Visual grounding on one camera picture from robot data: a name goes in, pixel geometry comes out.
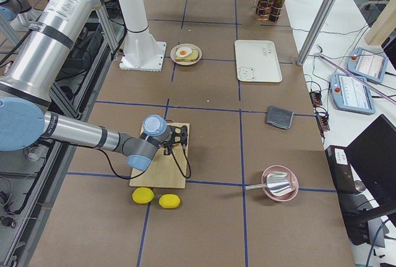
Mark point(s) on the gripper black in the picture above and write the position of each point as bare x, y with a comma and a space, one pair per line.
167, 150

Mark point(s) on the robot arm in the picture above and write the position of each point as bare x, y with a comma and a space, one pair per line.
25, 88
19, 14

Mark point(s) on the cream bear tray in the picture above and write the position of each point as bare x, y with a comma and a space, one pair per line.
257, 61

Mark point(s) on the wooden cutting board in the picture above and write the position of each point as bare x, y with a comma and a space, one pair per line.
163, 171

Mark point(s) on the yellow lemon right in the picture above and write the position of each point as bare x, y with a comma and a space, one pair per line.
169, 201

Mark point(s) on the yellow lemon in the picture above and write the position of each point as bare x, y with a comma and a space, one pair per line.
169, 201
142, 195

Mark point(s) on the yellow lemon left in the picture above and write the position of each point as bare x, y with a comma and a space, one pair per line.
142, 195

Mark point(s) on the bottom bread slice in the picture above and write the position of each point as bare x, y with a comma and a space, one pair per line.
191, 58

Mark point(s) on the round beige plate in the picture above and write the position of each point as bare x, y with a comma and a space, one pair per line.
173, 51

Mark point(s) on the fried egg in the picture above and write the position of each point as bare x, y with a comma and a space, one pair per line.
183, 52

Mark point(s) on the metal scoop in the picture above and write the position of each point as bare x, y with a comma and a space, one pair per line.
276, 183

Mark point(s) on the grey folded cloth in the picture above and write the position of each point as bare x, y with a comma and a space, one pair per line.
279, 117

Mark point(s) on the pink bowl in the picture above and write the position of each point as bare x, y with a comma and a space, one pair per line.
280, 168

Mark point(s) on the teach pendant near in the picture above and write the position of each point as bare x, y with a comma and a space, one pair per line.
350, 95

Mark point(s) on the teach pendant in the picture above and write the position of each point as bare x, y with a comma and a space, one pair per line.
350, 95
368, 64

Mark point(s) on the black box device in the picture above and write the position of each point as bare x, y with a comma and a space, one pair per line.
352, 201

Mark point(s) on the reacher grabber stick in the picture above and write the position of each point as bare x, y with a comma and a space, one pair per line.
378, 92

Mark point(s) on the black monitor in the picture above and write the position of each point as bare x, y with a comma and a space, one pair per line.
372, 155

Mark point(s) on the teach pendant far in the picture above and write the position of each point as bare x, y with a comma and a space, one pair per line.
368, 64

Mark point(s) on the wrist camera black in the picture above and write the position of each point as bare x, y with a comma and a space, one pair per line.
179, 135

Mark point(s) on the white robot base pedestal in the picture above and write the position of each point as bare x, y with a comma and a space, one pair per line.
141, 51

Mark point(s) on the aluminium frame post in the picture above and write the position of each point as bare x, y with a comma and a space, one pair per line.
314, 31

